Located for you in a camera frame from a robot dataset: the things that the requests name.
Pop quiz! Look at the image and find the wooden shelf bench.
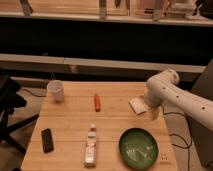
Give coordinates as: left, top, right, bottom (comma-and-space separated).
0, 53, 205, 79

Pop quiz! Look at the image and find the clear plastic bottle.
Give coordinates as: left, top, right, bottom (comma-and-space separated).
84, 123, 97, 168

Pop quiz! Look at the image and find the black office chair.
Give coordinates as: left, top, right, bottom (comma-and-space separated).
0, 71, 39, 154

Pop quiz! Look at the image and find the orange carrot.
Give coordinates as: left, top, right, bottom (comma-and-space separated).
94, 94, 101, 112

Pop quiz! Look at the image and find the green bowl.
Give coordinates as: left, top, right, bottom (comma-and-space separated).
119, 128, 159, 170

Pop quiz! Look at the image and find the white sponge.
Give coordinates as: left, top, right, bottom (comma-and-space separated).
129, 97, 146, 115

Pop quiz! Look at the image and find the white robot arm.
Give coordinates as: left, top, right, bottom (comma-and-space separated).
144, 69, 213, 131

